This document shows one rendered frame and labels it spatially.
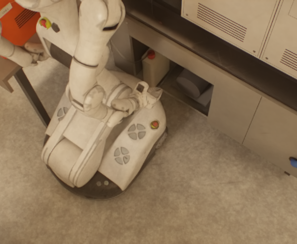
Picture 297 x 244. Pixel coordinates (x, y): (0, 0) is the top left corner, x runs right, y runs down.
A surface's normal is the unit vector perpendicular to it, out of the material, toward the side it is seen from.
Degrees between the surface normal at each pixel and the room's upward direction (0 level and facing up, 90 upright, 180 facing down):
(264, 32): 90
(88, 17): 57
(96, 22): 62
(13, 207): 0
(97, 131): 27
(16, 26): 90
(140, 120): 0
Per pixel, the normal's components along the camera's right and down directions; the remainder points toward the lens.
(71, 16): 0.78, 0.58
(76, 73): -0.41, 0.50
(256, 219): -0.02, -0.44
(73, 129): -0.25, -0.12
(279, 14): -0.59, 0.73
